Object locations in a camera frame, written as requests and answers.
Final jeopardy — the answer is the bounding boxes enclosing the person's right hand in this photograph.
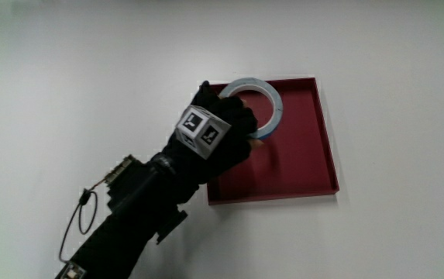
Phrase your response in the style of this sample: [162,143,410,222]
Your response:
[162,80,266,185]

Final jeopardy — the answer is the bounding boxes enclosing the blue tape roll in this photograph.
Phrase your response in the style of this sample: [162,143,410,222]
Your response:
[218,77,284,141]

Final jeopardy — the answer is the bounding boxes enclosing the person's right forearm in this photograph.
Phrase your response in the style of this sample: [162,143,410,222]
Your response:
[53,153,201,279]

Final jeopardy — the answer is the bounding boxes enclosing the dark red square tray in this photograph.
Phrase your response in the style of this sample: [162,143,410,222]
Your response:
[198,77,340,206]

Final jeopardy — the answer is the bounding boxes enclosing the black wrist sensor module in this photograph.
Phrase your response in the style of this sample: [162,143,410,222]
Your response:
[103,153,189,246]

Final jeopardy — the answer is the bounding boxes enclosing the thin black cable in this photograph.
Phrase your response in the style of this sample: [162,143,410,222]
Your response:
[58,178,107,264]

